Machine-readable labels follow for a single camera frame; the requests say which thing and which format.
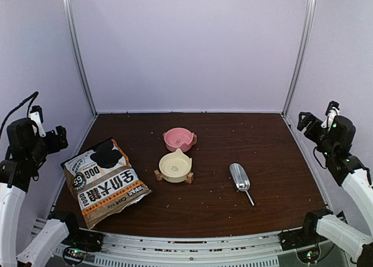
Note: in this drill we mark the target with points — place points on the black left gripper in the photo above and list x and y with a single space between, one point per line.
55 146

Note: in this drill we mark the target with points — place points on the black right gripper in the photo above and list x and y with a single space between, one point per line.
309 118

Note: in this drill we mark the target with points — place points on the dog food bag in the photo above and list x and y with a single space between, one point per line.
103 181

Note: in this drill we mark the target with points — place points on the metal food scoop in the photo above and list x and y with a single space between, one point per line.
241 180

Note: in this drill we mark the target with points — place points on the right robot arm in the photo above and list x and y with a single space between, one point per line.
333 138

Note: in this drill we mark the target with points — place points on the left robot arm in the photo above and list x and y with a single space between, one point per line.
28 148

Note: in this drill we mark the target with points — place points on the pink pet bowl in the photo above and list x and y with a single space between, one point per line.
183 148

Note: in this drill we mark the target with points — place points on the cream pet bowl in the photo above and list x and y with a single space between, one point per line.
175 166

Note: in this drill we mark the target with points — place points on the pink bowl wooden stand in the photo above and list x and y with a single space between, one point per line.
179 138

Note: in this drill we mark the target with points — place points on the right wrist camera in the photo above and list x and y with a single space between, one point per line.
332 111

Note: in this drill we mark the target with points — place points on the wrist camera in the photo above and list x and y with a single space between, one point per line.
332 111
36 116

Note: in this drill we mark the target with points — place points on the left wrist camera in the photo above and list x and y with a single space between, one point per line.
36 116

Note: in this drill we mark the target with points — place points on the left aluminium frame post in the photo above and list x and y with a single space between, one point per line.
68 9

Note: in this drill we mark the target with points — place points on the aluminium frame post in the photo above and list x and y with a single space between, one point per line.
68 9
302 49

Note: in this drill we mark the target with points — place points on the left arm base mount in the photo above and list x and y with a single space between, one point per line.
85 240

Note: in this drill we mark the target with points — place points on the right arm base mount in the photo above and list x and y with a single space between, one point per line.
300 240

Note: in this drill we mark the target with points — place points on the front aluminium rail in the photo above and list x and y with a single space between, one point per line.
278 248

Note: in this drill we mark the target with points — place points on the right aluminium frame post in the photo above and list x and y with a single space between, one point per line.
302 49

